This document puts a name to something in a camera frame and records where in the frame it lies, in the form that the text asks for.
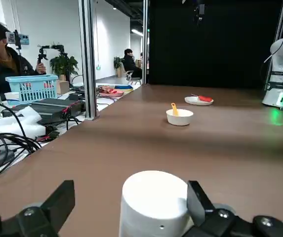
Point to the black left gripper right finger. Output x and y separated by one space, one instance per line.
220 222

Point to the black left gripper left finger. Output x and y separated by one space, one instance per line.
45 214

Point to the white oil pot clear base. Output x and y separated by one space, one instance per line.
153 202

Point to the orange oil brush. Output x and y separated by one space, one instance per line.
175 109

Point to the white bowl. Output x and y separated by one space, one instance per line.
179 119

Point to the white foam packing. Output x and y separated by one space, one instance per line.
12 123

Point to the black ribbed power supply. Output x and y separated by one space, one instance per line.
50 107

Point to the white blue-striped paper cup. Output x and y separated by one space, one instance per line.
11 98

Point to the red sausage on stick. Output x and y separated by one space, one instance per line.
205 98

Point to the white plate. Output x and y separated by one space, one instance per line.
193 100

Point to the light blue plastic basket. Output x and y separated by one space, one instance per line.
32 87

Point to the cardboard box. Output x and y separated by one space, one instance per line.
63 86

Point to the pink plate with food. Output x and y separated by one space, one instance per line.
109 91

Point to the blue sponge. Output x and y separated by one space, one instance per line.
122 87

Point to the green potted plant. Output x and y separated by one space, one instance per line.
63 64

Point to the black handheld gimbal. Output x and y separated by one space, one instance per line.
42 56

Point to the seated person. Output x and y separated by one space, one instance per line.
130 64

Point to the phone on stand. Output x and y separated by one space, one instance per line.
20 38

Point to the aluminium frame post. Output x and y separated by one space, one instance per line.
88 61
280 22
145 44

